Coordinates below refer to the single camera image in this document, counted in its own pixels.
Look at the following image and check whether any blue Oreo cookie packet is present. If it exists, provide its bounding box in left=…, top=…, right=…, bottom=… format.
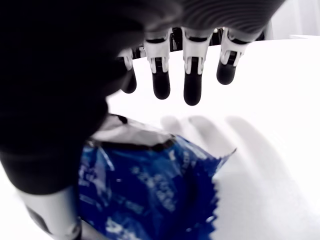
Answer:
left=77, top=117, right=237, bottom=240

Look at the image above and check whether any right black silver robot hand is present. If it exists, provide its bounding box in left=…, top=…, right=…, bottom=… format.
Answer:
left=0, top=0, right=286, bottom=240

